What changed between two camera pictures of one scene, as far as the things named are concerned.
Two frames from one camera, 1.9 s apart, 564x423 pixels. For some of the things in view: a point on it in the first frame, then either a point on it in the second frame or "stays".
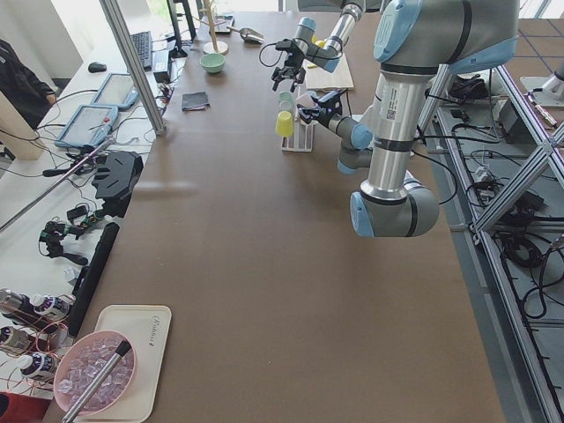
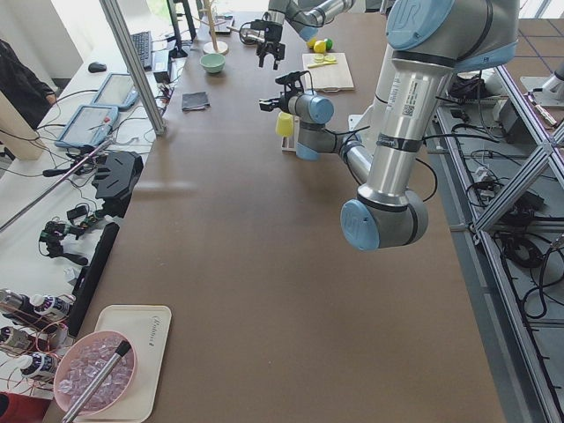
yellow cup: x=284 y=125 stays
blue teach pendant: x=117 y=90 stays
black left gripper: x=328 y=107 -> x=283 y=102
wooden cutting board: x=322 y=78 stays
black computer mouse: x=96 y=67 stays
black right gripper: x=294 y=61 -> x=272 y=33
